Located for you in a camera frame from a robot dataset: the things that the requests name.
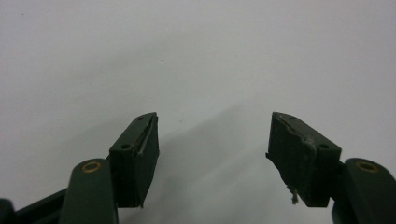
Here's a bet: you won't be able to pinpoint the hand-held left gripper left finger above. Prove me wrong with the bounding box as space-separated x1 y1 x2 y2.
108 112 161 209

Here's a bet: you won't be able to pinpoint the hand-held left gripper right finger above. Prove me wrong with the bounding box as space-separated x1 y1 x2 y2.
265 111 343 208

